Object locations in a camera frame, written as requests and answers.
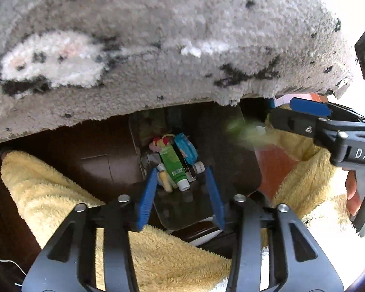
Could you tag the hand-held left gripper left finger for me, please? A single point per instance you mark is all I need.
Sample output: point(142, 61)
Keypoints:
point(147, 197)

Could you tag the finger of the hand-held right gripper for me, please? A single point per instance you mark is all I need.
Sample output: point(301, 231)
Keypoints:
point(292, 123)
point(310, 106)

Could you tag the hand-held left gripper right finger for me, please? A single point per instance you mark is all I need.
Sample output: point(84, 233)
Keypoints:
point(215, 197)

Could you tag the small yellow tube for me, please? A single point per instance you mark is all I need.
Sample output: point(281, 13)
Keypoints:
point(165, 181)

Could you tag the dark plastic bin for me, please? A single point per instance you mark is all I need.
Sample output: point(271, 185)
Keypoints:
point(231, 173)

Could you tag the green tube with white cap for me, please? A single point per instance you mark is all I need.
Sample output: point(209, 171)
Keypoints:
point(174, 165)

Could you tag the colourful crochet toy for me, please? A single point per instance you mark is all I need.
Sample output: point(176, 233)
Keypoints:
point(162, 142)

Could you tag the blue snack packet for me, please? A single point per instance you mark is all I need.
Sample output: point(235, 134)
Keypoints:
point(185, 147)

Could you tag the person's right hand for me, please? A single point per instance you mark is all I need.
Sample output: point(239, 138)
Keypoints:
point(352, 191)

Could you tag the printed grey fleece blanket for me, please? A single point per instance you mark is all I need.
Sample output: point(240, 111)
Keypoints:
point(170, 21)

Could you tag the dark wooden bed frame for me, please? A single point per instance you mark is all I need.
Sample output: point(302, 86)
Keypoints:
point(79, 158)

